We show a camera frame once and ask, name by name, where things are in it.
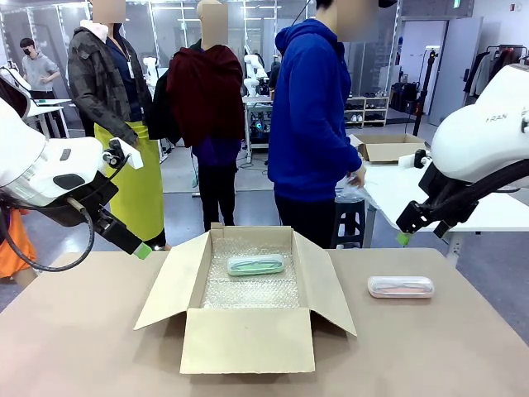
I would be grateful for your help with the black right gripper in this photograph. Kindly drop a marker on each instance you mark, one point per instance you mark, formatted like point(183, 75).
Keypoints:
point(448, 198)

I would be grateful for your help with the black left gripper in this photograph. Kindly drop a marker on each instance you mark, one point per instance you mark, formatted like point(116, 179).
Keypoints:
point(82, 207)

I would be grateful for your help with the pink glasses case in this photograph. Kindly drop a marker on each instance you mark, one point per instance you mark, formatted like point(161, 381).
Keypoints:
point(401, 287)

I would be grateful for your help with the clear bubble wrap sheet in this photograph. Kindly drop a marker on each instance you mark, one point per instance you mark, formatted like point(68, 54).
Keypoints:
point(351, 192)

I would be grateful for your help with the mint green glasses case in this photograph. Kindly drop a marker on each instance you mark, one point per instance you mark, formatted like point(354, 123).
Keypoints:
point(255, 265)

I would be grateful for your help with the person's right forearm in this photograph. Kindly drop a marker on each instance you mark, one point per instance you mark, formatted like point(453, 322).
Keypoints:
point(347, 153)

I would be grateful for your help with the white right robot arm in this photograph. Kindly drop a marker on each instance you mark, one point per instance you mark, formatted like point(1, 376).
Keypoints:
point(475, 136)

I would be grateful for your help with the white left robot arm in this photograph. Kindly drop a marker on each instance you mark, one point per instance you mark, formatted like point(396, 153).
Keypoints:
point(25, 157)

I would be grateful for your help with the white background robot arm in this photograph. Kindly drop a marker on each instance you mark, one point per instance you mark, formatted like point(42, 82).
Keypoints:
point(254, 70)

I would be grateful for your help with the person's right hand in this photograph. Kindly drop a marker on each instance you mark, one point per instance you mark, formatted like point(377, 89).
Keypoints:
point(358, 175)

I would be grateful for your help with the white side table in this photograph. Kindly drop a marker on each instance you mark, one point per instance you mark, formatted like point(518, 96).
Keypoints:
point(413, 186)

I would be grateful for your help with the dark plastic stool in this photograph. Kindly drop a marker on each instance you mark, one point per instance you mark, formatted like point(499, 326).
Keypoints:
point(351, 223)

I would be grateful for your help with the small open cardboard box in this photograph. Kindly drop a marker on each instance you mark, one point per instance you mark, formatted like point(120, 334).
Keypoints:
point(392, 149)

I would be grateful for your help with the orange cloth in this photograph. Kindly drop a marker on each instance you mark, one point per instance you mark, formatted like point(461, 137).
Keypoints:
point(14, 248)

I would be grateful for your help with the wooden shoe shelf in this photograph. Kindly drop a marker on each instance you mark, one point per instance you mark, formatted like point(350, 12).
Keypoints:
point(368, 111)

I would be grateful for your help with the black suitcase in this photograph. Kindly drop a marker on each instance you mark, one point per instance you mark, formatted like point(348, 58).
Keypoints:
point(405, 97)

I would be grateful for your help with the black tripod stand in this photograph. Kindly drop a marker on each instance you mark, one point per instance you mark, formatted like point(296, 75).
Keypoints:
point(425, 91)

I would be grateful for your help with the bubble wrap box liner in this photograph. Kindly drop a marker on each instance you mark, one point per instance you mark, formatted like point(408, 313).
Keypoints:
point(248, 293)

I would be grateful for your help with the white background desk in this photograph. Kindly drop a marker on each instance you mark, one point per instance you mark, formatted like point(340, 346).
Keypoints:
point(49, 108)

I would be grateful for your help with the mannequin with yellow-green skirt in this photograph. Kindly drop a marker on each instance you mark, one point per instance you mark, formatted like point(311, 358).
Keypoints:
point(99, 82)

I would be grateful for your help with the person in blue hoodie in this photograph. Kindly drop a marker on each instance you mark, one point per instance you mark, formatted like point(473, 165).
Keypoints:
point(306, 124)

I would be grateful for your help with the open brown cardboard box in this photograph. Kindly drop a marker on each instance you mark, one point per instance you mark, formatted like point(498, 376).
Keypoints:
point(248, 339)

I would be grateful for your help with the mannequin with maroon garment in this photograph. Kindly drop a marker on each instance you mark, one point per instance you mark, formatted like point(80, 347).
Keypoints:
point(206, 91)

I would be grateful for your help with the clothes rack with garments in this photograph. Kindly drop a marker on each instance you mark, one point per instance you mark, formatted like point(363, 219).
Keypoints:
point(496, 62)

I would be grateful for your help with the computer rack under bench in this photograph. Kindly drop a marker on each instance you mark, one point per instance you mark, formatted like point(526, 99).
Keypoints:
point(259, 124)

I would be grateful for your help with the person in grey hoodie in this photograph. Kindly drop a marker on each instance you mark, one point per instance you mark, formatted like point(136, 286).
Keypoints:
point(39, 70)

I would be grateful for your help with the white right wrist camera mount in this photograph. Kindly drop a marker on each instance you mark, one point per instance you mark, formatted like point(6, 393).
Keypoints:
point(409, 161)

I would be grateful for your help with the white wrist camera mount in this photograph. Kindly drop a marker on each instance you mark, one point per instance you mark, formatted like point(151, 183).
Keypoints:
point(130, 159)
point(409, 161)

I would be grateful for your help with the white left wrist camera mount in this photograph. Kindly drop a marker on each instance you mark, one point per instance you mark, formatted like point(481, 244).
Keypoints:
point(130, 159)

